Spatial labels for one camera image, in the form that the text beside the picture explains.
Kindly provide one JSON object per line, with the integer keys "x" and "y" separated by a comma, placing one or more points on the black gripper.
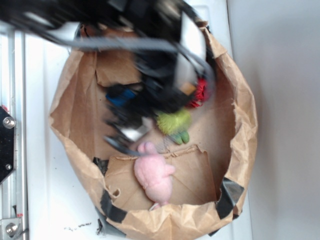
{"x": 170, "y": 54}

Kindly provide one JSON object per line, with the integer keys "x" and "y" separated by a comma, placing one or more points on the green plush animal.
{"x": 175, "y": 125}

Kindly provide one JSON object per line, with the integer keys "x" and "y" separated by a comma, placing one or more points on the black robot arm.
{"x": 42, "y": 17}

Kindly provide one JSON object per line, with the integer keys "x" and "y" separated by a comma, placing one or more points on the red crinkled toy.
{"x": 200, "y": 96}

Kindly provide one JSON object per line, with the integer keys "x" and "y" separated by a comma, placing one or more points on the blue rectangular block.
{"x": 119, "y": 97}

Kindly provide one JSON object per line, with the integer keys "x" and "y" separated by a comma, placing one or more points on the pink plush bunny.
{"x": 154, "y": 174}

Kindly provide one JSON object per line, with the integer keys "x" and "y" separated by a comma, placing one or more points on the brown paper bag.
{"x": 213, "y": 170}

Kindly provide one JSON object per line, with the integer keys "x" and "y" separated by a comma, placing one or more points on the aluminium extrusion rail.
{"x": 14, "y": 224}

